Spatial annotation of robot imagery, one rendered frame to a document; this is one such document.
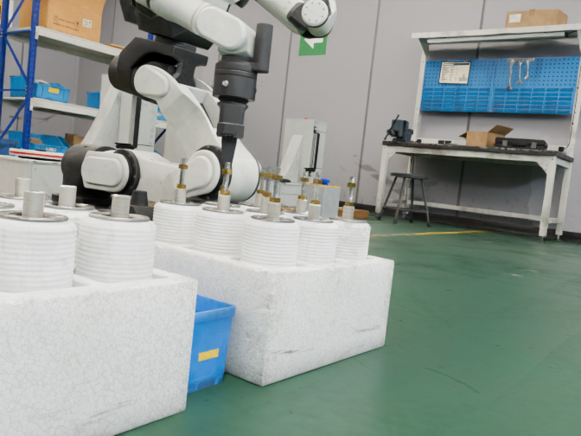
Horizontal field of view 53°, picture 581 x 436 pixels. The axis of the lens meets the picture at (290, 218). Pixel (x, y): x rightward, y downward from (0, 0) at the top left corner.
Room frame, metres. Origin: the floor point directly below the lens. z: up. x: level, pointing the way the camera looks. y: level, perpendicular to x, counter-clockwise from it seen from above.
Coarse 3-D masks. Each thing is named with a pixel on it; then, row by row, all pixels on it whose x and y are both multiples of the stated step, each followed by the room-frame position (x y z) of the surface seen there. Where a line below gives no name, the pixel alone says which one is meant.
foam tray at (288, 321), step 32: (160, 256) 1.04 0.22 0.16; (192, 256) 0.99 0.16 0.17; (224, 256) 0.99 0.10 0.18; (224, 288) 0.94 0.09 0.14; (256, 288) 0.90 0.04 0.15; (288, 288) 0.91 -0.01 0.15; (320, 288) 0.98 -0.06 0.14; (352, 288) 1.07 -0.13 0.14; (384, 288) 1.17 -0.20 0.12; (256, 320) 0.90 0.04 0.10; (288, 320) 0.92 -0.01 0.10; (320, 320) 0.99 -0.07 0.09; (352, 320) 1.08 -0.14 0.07; (384, 320) 1.18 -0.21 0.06; (256, 352) 0.89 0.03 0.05; (288, 352) 0.93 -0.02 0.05; (320, 352) 1.00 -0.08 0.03; (352, 352) 1.09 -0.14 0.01; (256, 384) 0.89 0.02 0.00
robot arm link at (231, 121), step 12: (216, 84) 1.20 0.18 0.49; (228, 84) 1.19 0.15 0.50; (240, 84) 1.19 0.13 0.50; (252, 84) 1.21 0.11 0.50; (216, 96) 1.22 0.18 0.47; (228, 96) 1.20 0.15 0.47; (240, 96) 1.19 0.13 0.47; (252, 96) 1.21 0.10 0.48; (228, 108) 1.18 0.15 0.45; (240, 108) 1.19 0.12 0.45; (228, 120) 1.18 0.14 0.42; (240, 120) 1.19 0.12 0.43; (216, 132) 1.18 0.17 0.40; (228, 132) 1.16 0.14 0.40; (240, 132) 1.18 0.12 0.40
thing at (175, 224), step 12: (156, 204) 1.11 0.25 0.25; (168, 204) 1.10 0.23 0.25; (156, 216) 1.10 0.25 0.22; (168, 216) 1.09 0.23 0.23; (180, 216) 1.09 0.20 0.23; (192, 216) 1.10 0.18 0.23; (168, 228) 1.09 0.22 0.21; (180, 228) 1.09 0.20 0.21; (192, 228) 1.10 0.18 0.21; (156, 240) 1.10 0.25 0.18; (168, 240) 1.09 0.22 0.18; (180, 240) 1.09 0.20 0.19; (192, 240) 1.10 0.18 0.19
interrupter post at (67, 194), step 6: (60, 186) 0.81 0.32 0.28; (66, 186) 0.81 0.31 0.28; (72, 186) 0.82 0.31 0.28; (60, 192) 0.81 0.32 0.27; (66, 192) 0.81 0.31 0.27; (72, 192) 0.81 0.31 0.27; (60, 198) 0.81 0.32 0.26; (66, 198) 0.81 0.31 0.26; (72, 198) 0.81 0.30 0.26; (60, 204) 0.81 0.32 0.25; (66, 204) 0.81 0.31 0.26; (72, 204) 0.81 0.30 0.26
